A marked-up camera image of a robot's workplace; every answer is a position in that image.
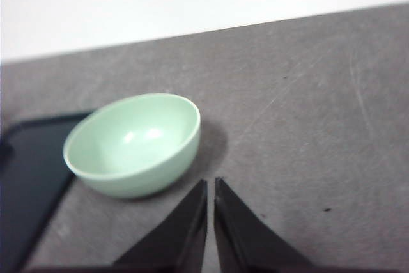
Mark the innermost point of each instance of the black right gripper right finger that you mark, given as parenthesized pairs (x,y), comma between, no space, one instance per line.
(246,242)

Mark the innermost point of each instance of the dark rectangular tray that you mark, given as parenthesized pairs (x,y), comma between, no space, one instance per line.
(35,179)

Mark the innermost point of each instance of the light green bowl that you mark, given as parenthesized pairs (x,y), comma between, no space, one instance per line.
(134,146)

